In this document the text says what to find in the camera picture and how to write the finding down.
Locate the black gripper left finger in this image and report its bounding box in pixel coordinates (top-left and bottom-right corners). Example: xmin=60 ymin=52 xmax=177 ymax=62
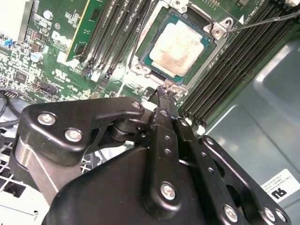
xmin=9 ymin=85 xmax=183 ymax=216

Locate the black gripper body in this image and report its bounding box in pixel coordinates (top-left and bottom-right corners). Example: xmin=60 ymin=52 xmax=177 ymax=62
xmin=41 ymin=145 xmax=220 ymax=225

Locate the silver-topped CPU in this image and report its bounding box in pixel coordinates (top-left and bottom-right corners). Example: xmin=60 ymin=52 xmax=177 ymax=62
xmin=135 ymin=13 xmax=218 ymax=85

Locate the metal wire locking lever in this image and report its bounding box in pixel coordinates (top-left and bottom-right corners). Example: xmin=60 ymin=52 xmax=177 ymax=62
xmin=224 ymin=10 xmax=300 ymax=35
xmin=127 ymin=3 xmax=155 ymax=71

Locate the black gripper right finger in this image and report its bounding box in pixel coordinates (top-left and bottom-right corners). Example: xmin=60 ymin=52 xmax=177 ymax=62
xmin=167 ymin=91 xmax=293 ymax=225

